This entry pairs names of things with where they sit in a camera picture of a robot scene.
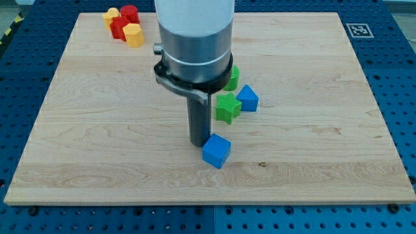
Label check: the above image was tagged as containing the yellow heart block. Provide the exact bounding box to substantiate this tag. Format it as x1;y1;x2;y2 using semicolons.
102;7;120;31

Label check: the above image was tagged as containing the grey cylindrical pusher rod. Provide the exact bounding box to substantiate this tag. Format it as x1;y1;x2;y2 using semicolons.
187;96;211;147

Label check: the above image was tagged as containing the green cylinder block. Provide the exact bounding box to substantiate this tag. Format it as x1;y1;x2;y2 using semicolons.
223;65;240;91

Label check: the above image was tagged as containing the blue triangle block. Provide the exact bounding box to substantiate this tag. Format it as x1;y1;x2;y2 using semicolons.
236;84;259;112

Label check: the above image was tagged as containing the green star block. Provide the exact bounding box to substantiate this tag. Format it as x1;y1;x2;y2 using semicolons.
215;92;242;125

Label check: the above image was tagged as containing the blue cube block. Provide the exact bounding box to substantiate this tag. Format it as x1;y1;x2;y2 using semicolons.
202;134;231;169

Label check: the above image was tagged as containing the red cylinder block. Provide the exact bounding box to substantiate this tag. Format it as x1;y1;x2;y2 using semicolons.
120;5;140;24

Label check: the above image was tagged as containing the black clamp flange mount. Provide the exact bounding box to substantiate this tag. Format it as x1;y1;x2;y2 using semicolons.
153;55;233;105

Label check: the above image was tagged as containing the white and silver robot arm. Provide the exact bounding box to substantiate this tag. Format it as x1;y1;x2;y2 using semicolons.
153;0;235;147

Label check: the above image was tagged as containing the white fiducial marker tag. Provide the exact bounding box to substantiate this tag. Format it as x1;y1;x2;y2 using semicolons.
346;23;374;38

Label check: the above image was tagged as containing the wooden board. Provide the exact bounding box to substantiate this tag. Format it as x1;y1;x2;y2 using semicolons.
5;12;415;206

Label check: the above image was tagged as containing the red star block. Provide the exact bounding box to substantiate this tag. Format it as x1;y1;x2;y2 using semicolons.
110;16;130;42

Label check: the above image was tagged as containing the yellow hexagon block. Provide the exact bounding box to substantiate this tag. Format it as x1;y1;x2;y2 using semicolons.
123;23;145;47

